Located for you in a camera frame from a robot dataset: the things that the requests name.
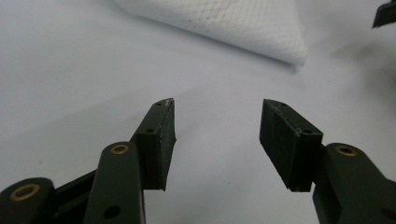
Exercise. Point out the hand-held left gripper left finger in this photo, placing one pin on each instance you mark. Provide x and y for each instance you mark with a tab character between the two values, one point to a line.
157	146

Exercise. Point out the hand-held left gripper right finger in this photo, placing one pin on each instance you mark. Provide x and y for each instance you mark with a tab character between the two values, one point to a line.
285	143

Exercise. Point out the white paper towel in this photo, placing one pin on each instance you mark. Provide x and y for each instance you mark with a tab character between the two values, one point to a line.
233	25

